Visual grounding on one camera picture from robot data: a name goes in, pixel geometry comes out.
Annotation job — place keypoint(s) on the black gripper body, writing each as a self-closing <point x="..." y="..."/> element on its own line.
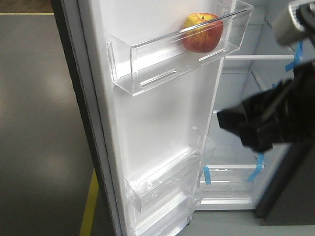
<point x="284" y="114"/>

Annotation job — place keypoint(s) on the red yellow apple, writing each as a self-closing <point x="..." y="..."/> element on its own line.
<point x="203" y="39"/>

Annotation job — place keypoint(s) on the fridge door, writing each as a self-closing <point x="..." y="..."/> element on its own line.
<point x="129" y="134"/>

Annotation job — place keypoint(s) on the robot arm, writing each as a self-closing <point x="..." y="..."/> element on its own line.
<point x="296" y="22"/>

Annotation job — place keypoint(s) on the grey side-by-side fridge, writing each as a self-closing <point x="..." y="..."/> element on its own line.
<point x="289" y="198"/>

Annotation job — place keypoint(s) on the clear fridge crisper drawer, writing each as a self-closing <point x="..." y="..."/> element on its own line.
<point x="228" y="181"/>

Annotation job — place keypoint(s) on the clear lower door bin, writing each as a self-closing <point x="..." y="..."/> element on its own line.
<point x="158" y="181"/>

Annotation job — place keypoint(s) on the clear door bin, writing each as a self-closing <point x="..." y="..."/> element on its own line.
<point x="141" y="67"/>
<point x="158" y="181"/>
<point x="166" y="215"/>

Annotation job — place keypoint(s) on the clear upper door bin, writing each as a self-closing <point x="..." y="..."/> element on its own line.
<point x="141" y="67"/>

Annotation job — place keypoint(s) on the clear bottom door bin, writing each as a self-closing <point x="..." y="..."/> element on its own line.
<point x="166" y="215"/>

